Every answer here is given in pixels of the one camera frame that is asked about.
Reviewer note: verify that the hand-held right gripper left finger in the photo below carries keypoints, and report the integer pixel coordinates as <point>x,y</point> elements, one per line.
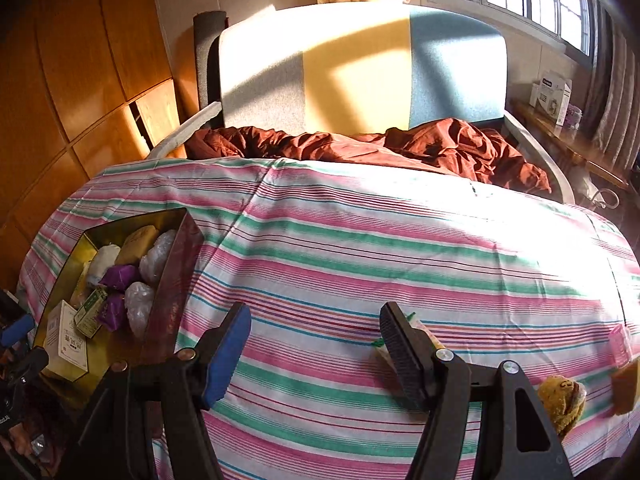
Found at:
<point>230,355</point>

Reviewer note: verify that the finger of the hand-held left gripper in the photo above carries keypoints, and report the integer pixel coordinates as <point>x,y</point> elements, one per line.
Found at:
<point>17,330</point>

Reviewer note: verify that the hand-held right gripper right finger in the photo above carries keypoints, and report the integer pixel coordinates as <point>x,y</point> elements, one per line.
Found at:
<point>405,355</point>

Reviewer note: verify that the white barcode box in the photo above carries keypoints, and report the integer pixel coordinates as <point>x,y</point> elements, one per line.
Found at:
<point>62,342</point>

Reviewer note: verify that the small green box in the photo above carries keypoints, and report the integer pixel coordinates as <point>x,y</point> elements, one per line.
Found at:
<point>92,312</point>

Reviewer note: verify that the gold tin box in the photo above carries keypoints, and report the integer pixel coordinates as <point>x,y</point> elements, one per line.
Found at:
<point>170,290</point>

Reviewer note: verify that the purple snack packet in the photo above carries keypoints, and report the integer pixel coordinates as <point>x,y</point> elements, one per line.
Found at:
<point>112,312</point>
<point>120,277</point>

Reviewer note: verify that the clear snack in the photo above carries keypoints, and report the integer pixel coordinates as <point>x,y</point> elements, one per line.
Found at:
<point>137,307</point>
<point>160,255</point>

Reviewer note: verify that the white bun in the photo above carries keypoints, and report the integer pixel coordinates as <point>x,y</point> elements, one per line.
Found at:
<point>102,262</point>

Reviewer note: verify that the tan pastry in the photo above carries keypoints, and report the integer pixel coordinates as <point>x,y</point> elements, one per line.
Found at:
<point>137,245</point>

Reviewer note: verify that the striped tablecloth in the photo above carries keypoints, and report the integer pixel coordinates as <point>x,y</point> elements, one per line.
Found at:
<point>350,240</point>

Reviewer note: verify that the yellow plush toy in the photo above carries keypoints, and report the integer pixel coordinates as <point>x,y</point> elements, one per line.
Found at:
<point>562,400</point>

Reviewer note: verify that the reddish brown blanket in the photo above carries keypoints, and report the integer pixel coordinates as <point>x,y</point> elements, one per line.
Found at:
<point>425,150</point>

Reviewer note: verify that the pink packet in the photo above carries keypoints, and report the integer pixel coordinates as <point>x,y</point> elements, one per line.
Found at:
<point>621,342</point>

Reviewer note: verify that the wooden side desk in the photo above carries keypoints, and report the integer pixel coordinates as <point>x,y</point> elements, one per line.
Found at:
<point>560,140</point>

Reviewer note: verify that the wooden wardrobe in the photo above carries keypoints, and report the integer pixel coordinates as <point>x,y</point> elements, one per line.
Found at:
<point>75,60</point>

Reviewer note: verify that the small purple container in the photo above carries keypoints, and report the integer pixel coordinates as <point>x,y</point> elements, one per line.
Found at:
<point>574,115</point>

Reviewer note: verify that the white cardboard box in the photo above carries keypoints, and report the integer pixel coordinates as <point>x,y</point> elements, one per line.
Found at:
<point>550,97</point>

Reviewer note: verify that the grey striped curtain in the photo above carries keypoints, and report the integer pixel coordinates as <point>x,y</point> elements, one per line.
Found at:
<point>617,90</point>

